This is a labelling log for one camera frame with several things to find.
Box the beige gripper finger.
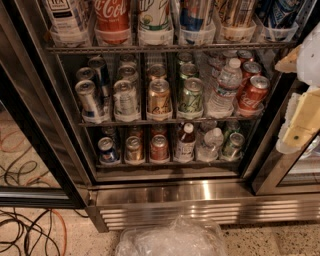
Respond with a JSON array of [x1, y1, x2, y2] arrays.
[[275, 45, 301, 73], [276, 87, 320, 154]]

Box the silver redbull can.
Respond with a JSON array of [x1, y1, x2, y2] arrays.
[[76, 67, 97, 86], [75, 80, 104, 124]]

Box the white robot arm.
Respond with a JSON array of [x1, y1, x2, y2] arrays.
[[275, 23, 320, 154]]

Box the red coca-cola can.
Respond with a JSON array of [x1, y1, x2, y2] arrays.
[[238, 75, 270, 116], [237, 61, 263, 98]]

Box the front red coca-cola can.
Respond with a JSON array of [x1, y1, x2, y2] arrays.
[[238, 75, 270, 116]]

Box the dark blue bottle top shelf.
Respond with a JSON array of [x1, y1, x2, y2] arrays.
[[257, 0, 304, 42]]

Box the gold can top shelf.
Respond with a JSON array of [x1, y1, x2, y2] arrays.
[[216, 0, 257, 43]]

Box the bottom green soda can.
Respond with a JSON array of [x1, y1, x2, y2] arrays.
[[221, 132, 245, 161]]

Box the green soda can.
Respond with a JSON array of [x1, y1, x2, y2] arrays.
[[178, 63, 199, 82], [221, 132, 245, 161], [177, 77, 203, 119]]

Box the clear water bottle middle shelf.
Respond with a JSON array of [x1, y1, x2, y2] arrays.
[[206, 58, 242, 118]]

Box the clear water bottle shelf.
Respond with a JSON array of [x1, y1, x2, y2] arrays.
[[206, 58, 242, 118], [196, 128, 224, 162]]

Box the clear water bottle bottom shelf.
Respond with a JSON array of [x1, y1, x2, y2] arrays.
[[196, 128, 224, 162]]

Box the front green soda can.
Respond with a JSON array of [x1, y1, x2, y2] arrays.
[[177, 77, 203, 119]]

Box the gold soda can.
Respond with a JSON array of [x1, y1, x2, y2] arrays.
[[125, 136, 144, 164], [147, 64, 167, 81], [147, 79, 172, 121]]

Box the front gold soda can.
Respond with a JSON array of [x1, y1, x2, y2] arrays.
[[147, 79, 172, 121]]

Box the green white bottle top shelf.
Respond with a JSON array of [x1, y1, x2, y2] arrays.
[[138, 0, 173, 46]]

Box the bottom red soda can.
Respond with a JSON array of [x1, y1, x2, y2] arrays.
[[150, 135, 169, 163]]

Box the white soda can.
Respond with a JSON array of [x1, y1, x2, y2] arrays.
[[113, 80, 139, 122], [117, 65, 139, 87]]

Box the stainless steel fridge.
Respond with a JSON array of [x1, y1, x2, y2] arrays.
[[0, 0, 320, 232]]

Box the front white soda can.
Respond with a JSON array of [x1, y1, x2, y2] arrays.
[[113, 80, 139, 122]]

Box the bottom gold soda can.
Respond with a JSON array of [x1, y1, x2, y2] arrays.
[[125, 136, 144, 164]]

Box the coca-cola bottle top shelf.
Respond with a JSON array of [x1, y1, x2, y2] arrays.
[[94, 0, 130, 45]]

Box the rear blue redbull can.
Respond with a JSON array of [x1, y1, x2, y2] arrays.
[[88, 56, 110, 97]]

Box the blue pepsi can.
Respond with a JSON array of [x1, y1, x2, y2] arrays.
[[98, 137, 120, 164]]

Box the white tea bottle top shelf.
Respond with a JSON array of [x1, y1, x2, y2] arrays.
[[42, 0, 91, 43]]

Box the red juice bottle white cap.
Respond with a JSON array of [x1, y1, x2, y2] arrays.
[[174, 123, 196, 163]]

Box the clear plastic bag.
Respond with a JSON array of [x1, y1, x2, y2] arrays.
[[115, 215, 228, 256]]

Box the black and orange floor cables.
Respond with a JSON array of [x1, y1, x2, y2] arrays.
[[0, 126, 89, 256]]

